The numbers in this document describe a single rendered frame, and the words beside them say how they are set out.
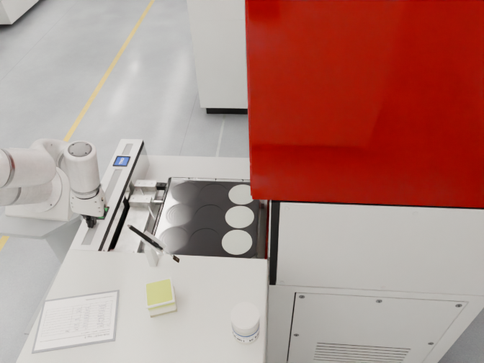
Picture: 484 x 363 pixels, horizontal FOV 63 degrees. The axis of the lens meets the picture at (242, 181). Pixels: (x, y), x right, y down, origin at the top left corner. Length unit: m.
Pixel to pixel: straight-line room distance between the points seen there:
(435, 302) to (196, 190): 0.90
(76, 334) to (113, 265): 0.22
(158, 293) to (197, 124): 2.36
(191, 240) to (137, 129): 2.15
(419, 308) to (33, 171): 1.23
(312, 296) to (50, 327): 0.79
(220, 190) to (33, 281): 1.47
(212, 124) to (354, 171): 2.45
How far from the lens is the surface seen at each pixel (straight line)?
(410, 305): 1.47
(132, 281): 1.22
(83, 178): 1.17
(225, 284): 1.16
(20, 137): 3.71
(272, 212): 1.03
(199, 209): 1.42
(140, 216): 1.47
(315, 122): 0.83
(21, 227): 1.71
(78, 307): 1.22
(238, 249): 1.30
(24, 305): 2.56
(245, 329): 1.00
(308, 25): 0.73
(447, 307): 1.51
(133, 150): 1.63
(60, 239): 1.79
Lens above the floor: 1.96
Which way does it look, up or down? 45 degrees down
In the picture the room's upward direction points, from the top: 3 degrees counter-clockwise
